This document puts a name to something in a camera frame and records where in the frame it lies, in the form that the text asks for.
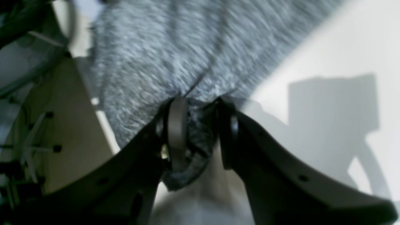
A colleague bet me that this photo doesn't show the grey long-sleeve T-shirt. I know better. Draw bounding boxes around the grey long-sleeve T-shirt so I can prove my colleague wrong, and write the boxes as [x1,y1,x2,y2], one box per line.
[91,0,344,191]

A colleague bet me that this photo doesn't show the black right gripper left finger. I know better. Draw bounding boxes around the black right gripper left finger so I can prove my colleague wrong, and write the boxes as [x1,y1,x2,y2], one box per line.
[4,97,188,225]

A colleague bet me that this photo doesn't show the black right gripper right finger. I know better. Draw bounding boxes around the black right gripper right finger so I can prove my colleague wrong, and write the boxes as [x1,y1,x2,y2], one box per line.
[216,97,398,225]

